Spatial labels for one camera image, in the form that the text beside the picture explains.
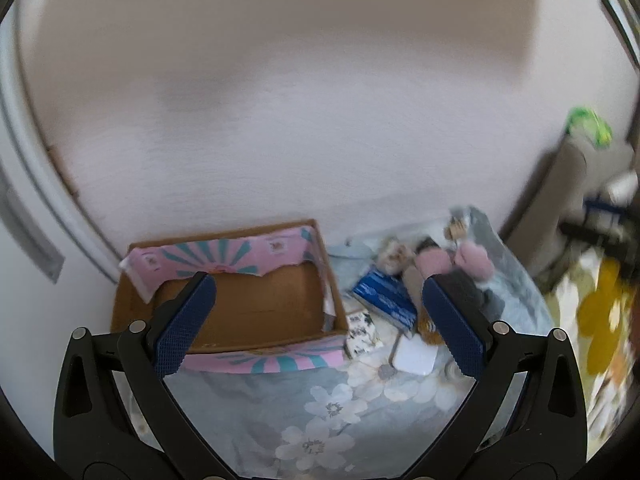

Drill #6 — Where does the beige cream jar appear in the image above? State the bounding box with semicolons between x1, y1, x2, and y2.
444;217;469;244

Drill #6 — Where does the white patterned sock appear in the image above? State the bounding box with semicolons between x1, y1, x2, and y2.
375;238;416;276

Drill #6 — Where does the dark grey fluffy cloth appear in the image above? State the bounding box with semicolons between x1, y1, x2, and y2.
436;269;504;322

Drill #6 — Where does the blue wet wipes pack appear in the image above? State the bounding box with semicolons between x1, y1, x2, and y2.
350;266;418;334

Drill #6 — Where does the green plastic bag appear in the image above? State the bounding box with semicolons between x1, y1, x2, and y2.
565;107;613;148

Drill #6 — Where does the light blue towel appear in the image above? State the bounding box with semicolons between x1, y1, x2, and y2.
326;237;381;292

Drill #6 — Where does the framed wall picture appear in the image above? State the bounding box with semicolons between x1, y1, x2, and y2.
601;0;639;70

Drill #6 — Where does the yellow floral bedsheet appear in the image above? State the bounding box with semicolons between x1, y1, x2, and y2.
544;248;636;457

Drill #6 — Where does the cardboard box with pink flaps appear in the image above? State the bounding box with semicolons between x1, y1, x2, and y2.
112;219;347;375

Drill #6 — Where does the floral grey blue cloth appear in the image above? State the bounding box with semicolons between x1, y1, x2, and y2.
164;206;553;479

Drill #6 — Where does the pink fluffy sock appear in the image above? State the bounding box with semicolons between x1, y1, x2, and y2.
416;246;452;280
454;240;495;282

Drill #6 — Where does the floral tissue packet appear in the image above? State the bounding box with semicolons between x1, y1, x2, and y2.
346;310;382;359

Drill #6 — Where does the white rounded plastic case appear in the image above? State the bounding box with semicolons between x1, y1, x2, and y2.
390;334;438;376

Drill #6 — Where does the white door with handle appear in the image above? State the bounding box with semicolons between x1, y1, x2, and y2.
0;4;122;411

